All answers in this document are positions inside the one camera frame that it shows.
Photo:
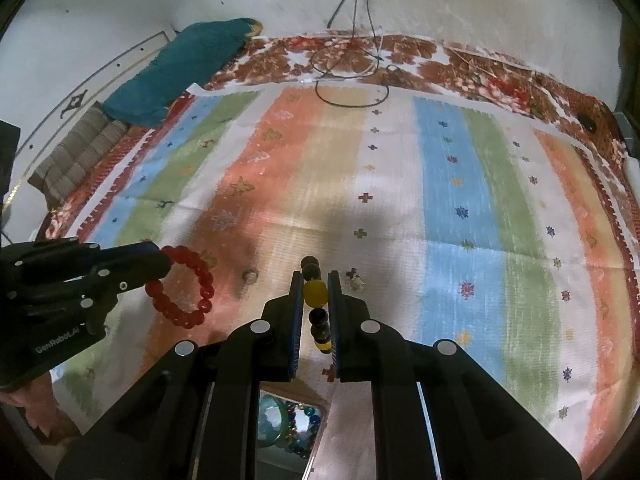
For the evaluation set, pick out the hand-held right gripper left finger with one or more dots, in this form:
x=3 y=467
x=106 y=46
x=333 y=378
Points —
x=297 y=320

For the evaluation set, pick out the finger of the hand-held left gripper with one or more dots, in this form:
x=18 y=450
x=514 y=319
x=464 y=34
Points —
x=140 y=272
x=130 y=252

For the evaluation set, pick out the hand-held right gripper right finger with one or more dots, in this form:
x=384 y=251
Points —
x=334 y=320

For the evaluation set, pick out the green jade bangle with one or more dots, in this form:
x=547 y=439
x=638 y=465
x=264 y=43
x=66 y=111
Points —
x=287 y=422

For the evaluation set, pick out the silver metal tin box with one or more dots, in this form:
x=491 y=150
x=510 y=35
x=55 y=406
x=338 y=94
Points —
x=275 y=457

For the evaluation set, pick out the small white charm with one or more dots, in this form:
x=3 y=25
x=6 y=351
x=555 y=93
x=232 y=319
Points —
x=356 y=281

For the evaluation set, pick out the grey folded quilt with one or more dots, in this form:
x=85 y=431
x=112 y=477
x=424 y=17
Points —
x=75 y=160

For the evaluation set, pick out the striped colourful cloth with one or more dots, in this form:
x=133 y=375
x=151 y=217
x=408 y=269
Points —
x=450 y=210

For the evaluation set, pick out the white decorated headboard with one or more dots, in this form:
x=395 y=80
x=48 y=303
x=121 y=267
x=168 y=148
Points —
x=100 y=75

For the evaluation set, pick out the teal pillow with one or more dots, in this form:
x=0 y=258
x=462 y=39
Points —
x=175 y=75

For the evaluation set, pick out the white bundle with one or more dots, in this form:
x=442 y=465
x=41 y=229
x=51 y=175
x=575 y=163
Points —
x=633 y=175

